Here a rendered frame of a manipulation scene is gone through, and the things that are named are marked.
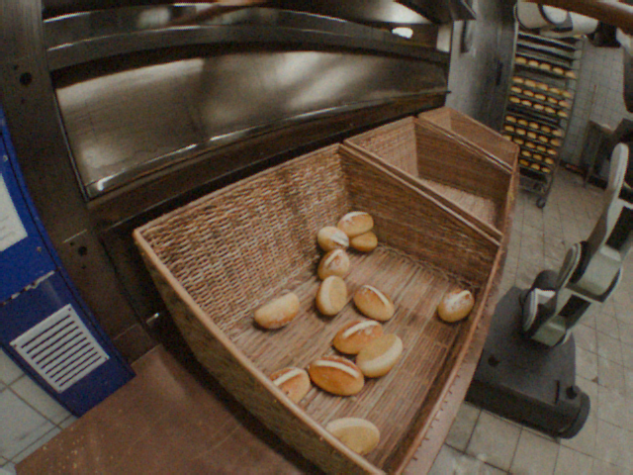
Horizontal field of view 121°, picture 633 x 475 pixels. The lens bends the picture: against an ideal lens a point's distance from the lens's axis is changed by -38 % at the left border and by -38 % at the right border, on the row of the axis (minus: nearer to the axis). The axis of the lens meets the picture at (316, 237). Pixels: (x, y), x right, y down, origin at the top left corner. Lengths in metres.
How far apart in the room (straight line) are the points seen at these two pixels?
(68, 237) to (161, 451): 0.37
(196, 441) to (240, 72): 0.66
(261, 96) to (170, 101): 0.19
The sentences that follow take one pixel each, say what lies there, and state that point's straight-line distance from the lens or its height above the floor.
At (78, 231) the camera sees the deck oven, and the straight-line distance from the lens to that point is 0.49.
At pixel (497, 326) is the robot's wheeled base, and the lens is 1.36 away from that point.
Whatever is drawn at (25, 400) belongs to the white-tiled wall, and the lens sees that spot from 0.66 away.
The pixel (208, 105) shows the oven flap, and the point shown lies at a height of 1.00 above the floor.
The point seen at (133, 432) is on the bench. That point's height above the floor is 0.58.
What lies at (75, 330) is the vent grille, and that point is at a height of 0.75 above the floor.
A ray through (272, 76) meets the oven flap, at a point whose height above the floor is 1.04.
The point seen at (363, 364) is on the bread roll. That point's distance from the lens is 0.51.
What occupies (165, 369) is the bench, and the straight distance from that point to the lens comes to 0.63.
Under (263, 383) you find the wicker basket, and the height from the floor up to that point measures 0.78.
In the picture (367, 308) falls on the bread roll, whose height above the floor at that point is 0.62.
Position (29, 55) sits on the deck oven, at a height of 1.14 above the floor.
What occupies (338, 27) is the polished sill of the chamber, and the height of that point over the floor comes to 1.16.
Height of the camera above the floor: 1.07
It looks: 35 degrees down
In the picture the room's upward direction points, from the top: 1 degrees clockwise
